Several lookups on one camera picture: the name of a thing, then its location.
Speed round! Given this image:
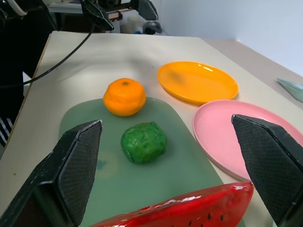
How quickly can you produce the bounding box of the green rounded tray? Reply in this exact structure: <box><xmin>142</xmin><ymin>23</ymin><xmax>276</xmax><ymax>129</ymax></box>
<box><xmin>58</xmin><ymin>96</ymin><xmax>247</xmax><ymax>227</ymax></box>

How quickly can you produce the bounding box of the red watermelon slice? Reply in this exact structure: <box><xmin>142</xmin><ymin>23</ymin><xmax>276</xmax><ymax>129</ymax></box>
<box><xmin>89</xmin><ymin>181</ymin><xmax>254</xmax><ymax>227</ymax></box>

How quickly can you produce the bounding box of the green leafy vegetable ball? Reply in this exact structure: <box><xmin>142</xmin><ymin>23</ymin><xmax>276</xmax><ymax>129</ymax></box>
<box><xmin>120</xmin><ymin>121</ymin><xmax>168</xmax><ymax>164</ymax></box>

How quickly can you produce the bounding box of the pink plate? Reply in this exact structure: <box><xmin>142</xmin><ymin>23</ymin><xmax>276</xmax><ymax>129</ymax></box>
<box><xmin>192</xmin><ymin>100</ymin><xmax>303</xmax><ymax>182</ymax></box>

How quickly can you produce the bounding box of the white plastic container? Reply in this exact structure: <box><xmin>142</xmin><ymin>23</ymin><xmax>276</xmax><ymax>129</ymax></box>
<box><xmin>126</xmin><ymin>16</ymin><xmax>145</xmax><ymax>34</ymax></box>

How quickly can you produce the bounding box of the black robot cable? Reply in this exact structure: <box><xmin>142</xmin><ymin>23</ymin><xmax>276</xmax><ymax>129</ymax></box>
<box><xmin>0</xmin><ymin>22</ymin><xmax>96</xmax><ymax>89</ymax></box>

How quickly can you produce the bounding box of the light green object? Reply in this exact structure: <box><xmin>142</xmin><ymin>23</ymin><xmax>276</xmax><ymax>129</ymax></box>
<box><xmin>276</xmin><ymin>77</ymin><xmax>303</xmax><ymax>103</ymax></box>

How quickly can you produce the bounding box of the black white striped cloth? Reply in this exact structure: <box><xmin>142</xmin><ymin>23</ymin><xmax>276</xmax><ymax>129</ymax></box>
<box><xmin>0</xmin><ymin>117</ymin><xmax>14</xmax><ymax>148</ymax></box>

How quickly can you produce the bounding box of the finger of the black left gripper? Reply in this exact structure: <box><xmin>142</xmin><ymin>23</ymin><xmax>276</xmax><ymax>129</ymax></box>
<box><xmin>81</xmin><ymin>0</ymin><xmax>116</xmax><ymax>32</ymax></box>
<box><xmin>137</xmin><ymin>0</ymin><xmax>159</xmax><ymax>22</ymax></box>

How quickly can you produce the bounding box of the dark grey background object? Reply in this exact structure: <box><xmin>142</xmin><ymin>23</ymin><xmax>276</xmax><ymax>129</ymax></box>
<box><xmin>143</xmin><ymin>20</ymin><xmax>164</xmax><ymax>35</ymax></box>

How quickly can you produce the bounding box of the orange mandarin fruit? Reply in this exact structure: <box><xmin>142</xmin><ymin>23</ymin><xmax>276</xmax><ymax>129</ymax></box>
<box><xmin>103</xmin><ymin>78</ymin><xmax>147</xmax><ymax>117</ymax></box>

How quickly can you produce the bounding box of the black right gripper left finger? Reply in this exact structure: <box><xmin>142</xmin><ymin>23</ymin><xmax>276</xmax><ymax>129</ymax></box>
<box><xmin>0</xmin><ymin>119</ymin><xmax>103</xmax><ymax>227</ymax></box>

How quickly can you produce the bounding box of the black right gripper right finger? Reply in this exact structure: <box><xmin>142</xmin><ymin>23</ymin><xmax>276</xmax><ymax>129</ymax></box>
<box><xmin>231</xmin><ymin>113</ymin><xmax>303</xmax><ymax>227</ymax></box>

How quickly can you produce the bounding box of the orange plate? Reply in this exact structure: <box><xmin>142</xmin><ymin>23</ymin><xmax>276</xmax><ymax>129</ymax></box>
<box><xmin>157</xmin><ymin>61</ymin><xmax>239</xmax><ymax>105</ymax></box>

